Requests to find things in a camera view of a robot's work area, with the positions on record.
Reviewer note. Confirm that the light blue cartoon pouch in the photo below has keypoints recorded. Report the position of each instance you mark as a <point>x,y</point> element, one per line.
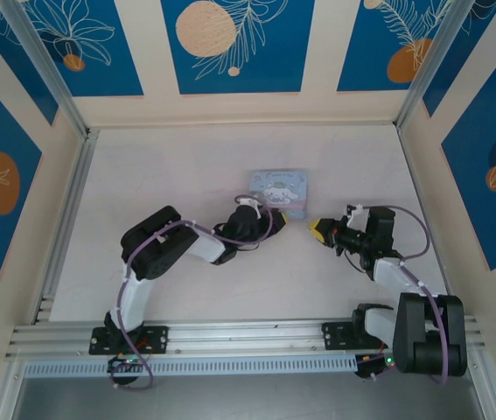
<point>280,184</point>

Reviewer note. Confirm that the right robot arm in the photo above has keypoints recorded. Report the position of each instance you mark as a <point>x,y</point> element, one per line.
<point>389,275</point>

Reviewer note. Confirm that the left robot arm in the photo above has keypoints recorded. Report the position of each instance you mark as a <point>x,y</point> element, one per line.
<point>208,247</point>

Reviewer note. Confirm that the grey metal sheet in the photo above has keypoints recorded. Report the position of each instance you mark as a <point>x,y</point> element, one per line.
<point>247,400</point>

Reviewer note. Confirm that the aluminium table side rail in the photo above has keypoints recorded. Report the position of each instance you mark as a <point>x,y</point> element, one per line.
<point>416,175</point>
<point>64,219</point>

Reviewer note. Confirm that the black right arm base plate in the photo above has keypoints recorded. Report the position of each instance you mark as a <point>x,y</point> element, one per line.
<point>335,334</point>

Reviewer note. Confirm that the aluminium frame rail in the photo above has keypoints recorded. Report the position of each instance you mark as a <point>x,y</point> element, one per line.
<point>247,334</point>

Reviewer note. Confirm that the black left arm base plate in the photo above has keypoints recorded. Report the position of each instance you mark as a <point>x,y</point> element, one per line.
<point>158,339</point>

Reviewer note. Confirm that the aluminium corner post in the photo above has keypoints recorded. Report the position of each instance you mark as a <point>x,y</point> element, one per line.
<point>48,65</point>
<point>430,65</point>

